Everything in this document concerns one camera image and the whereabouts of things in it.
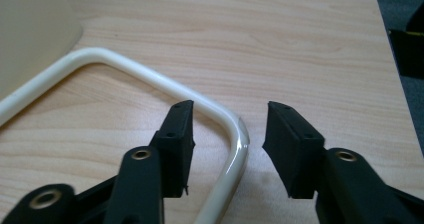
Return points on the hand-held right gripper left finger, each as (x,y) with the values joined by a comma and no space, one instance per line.
(176,150)

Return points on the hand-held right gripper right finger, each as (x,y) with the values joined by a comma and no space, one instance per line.
(291,154)

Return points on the cream plastic trash bin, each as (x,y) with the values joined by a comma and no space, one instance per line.
(33,34)

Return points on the black yellow striped stand base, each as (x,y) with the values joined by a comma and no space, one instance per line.
(408,54)

